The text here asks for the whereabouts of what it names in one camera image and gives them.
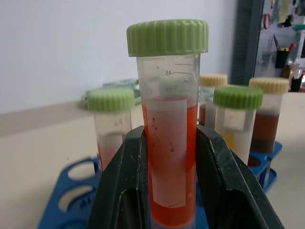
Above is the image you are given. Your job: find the yellow cap brown liquid tube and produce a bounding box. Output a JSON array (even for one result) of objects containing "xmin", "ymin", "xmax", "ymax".
[{"xmin": 247, "ymin": 77, "xmax": 289, "ymax": 167}]

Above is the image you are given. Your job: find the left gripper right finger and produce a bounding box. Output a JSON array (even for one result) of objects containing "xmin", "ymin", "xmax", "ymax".
[{"xmin": 194, "ymin": 124, "xmax": 285, "ymax": 229}]

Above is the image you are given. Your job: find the pale green cap red tube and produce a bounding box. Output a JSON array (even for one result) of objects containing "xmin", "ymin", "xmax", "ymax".
[{"xmin": 87, "ymin": 88, "xmax": 136, "ymax": 175}]

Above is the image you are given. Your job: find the black pen cup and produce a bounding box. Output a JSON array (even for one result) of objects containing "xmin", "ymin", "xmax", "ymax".
[{"xmin": 275, "ymin": 49, "xmax": 290, "ymax": 70}]

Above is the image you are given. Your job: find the green cap red liquid tube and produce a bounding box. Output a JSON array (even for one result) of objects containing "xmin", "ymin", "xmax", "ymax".
[{"xmin": 126, "ymin": 19, "xmax": 210, "ymax": 229}]

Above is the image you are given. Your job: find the blue plastic test tube rack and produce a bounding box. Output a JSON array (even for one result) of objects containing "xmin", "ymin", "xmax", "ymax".
[{"xmin": 51, "ymin": 140, "xmax": 283, "ymax": 229}]

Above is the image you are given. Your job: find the dark green metal post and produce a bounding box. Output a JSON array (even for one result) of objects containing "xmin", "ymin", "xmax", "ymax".
[{"xmin": 234, "ymin": 0, "xmax": 265, "ymax": 86}]

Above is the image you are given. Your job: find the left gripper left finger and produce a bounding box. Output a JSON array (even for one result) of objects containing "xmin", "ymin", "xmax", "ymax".
[{"xmin": 85, "ymin": 125, "xmax": 151, "ymax": 229}]

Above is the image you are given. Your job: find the green cap orange liquid tube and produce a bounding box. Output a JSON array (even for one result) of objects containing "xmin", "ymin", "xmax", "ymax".
[{"xmin": 213, "ymin": 86, "xmax": 264, "ymax": 167}]

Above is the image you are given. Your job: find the yellow cap dark liquid tube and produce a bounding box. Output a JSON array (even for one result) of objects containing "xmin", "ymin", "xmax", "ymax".
[{"xmin": 199, "ymin": 73, "xmax": 228, "ymax": 127}]

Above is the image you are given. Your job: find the grey tool pegboard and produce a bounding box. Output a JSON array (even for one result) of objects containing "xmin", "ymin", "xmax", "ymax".
[{"xmin": 254, "ymin": 0, "xmax": 305, "ymax": 93}]

